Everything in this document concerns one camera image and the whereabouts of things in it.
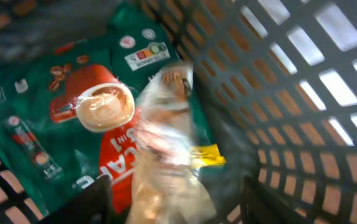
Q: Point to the green Nescafe coffee bag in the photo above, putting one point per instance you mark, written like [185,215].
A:
[68,118]

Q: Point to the beige brown snack bag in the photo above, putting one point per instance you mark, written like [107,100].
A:
[165,187]

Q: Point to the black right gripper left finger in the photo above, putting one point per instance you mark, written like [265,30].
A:
[92,205]

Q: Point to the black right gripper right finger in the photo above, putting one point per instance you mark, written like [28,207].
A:
[259,206]

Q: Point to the dark grey plastic basket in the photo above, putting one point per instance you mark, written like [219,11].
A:
[276,81]

